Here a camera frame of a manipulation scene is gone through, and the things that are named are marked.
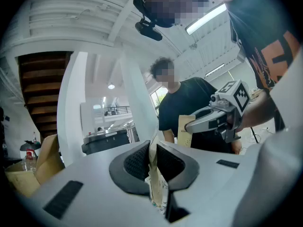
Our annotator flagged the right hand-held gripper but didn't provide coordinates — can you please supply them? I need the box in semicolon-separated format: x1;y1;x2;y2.
184;79;251;144

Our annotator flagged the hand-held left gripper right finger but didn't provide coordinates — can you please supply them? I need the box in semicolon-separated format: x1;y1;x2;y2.
156;140;247;227

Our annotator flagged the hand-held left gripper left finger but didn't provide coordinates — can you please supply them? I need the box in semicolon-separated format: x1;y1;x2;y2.
20;140;166;227

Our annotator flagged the paper-wrapped toothbrush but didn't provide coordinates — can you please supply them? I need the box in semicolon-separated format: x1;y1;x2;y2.
177;114;196;148
144;136;169;214

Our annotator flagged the person's right forearm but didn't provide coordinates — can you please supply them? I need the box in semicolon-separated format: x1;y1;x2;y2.
241;95;276;130

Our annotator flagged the window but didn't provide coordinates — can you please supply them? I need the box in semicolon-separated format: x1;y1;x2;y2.
150;87;169;116

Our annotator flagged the long ceiling light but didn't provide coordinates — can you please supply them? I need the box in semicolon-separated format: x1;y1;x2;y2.
205;63;226;78
185;3;228;35

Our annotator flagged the black grey machine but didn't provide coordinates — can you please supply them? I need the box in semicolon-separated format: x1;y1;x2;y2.
81;129;131;156

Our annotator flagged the brown cardboard box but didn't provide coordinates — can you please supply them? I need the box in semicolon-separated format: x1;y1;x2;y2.
4;133;66;198

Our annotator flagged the white pillar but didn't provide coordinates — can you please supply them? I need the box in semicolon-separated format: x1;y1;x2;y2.
56;51;89;167
119;45;160;143

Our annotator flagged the clear red label plastic bottle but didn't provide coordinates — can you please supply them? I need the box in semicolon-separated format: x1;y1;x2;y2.
21;148;38;173

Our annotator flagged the black round lid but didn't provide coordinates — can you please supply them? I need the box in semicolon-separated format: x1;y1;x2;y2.
19;140;42;152

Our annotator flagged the black balcony railing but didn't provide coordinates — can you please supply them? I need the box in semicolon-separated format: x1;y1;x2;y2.
103;105;131;117

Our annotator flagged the black orange print t-shirt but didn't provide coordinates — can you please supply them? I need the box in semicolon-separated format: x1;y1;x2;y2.
226;0;303;132

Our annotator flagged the wooden staircase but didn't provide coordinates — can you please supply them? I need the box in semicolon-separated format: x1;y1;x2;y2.
18;51;73;140

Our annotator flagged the black cable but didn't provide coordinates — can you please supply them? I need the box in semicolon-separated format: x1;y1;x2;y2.
250;126;261;144

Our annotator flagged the black head camera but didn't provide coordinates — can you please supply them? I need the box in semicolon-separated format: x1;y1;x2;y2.
134;17;163;42

